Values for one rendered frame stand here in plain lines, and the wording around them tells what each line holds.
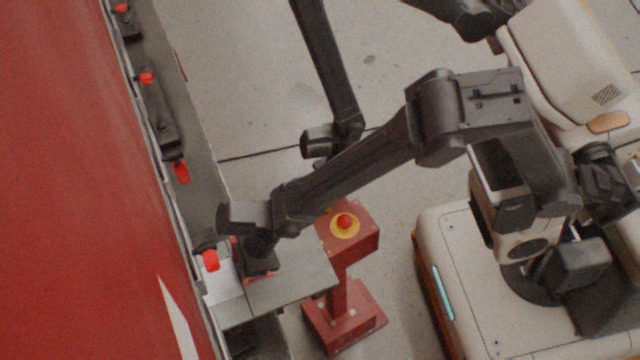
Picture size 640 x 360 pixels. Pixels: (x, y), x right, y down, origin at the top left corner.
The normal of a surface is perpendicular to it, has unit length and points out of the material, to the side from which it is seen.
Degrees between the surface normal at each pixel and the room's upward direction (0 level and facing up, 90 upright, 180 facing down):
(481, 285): 0
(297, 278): 0
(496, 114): 12
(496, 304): 0
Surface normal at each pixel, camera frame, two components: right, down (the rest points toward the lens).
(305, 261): -0.04, -0.53
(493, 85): -0.11, -0.34
